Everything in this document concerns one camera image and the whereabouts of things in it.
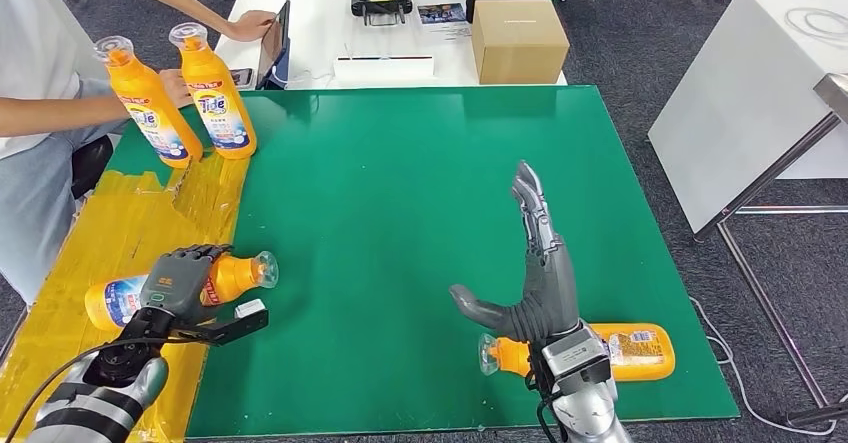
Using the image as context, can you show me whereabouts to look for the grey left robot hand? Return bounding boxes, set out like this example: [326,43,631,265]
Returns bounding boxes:
[135,243,234,325]

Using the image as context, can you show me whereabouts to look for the person's right hand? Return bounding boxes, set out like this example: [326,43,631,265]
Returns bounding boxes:
[158,68,193,110]

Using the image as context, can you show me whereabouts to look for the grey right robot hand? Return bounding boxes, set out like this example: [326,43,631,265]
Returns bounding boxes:
[449,160,581,345]

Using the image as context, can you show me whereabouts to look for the person's left hand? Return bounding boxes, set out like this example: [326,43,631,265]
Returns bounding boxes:
[223,10,278,43]

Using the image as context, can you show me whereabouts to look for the orange detergent bottle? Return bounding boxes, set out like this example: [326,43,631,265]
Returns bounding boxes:
[168,22,258,160]
[92,35,204,170]
[84,250,280,333]
[478,322,677,383]

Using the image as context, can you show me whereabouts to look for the black tablet on stand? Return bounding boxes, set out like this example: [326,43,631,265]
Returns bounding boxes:
[256,0,291,91]

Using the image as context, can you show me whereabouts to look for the white desk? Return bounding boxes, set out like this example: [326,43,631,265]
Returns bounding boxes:
[215,0,568,91]

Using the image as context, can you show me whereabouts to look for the black stool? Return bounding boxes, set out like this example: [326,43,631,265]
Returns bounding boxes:
[71,136,117,199]

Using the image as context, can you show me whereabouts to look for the black remote controller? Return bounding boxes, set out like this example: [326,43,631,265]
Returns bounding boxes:
[349,0,413,29]

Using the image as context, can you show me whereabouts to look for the white flat box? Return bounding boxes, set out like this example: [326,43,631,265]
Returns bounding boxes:
[332,55,435,85]

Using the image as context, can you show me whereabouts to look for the person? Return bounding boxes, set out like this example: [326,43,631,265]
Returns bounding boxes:
[0,0,278,305]

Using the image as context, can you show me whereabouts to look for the printed brochure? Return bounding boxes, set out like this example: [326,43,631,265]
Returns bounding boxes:
[415,3,470,37]

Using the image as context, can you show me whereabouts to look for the brown cardboard box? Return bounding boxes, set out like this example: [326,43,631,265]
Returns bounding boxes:
[470,0,571,86]

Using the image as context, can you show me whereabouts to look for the white square table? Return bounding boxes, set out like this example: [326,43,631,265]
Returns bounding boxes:
[647,0,848,235]

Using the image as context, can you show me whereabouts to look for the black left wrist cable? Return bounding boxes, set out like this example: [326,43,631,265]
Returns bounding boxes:
[3,335,203,443]

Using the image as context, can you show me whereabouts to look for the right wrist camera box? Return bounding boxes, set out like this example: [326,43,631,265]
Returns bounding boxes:
[529,323,614,395]

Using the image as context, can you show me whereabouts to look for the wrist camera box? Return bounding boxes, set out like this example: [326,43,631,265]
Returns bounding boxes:
[188,298,270,347]
[529,323,614,395]

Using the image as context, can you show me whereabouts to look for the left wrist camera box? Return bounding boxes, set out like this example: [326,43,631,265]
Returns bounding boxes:
[188,298,270,347]

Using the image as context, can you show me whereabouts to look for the white floor cable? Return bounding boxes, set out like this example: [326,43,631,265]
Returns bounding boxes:
[688,296,848,438]

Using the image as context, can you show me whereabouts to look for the steel frame table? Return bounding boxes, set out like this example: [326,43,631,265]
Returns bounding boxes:
[692,72,848,428]

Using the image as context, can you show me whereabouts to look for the white coiled cable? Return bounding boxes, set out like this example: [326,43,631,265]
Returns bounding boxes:
[783,6,848,47]

